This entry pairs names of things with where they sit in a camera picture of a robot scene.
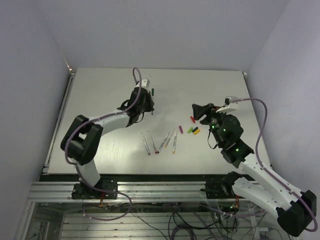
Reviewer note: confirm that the orange pen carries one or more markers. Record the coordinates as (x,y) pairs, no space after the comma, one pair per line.
(169,138)

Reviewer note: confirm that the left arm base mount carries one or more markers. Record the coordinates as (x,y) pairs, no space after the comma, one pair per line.
(109,188)

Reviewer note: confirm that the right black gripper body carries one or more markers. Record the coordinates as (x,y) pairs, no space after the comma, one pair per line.
(213,118)

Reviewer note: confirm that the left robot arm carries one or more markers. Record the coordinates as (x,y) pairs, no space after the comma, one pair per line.
(82,139)

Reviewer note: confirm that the dark blue pen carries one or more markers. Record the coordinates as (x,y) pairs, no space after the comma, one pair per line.
(163,142)

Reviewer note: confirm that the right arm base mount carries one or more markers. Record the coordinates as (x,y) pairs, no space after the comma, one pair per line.
(218,190)

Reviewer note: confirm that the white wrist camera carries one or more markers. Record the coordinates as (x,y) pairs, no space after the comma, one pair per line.
(229,105)
(145,83)

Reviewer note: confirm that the aluminium frame rail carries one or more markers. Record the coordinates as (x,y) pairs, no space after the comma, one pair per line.
(61,192)

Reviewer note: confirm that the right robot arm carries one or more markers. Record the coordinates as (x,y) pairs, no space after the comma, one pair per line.
(293,208)

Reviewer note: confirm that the yellow pen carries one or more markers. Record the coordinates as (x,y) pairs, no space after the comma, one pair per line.
(174,143)

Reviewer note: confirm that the purple pen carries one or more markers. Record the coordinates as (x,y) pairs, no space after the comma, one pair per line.
(145,144)

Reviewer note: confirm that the red pen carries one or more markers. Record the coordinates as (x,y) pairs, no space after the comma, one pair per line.
(153,143)

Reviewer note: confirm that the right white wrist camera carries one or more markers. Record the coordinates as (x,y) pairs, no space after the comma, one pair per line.
(229,105)

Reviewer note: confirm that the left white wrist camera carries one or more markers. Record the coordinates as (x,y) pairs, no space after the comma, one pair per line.
(145,83)

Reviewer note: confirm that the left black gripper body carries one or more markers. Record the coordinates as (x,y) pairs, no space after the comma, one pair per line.
(147,107)

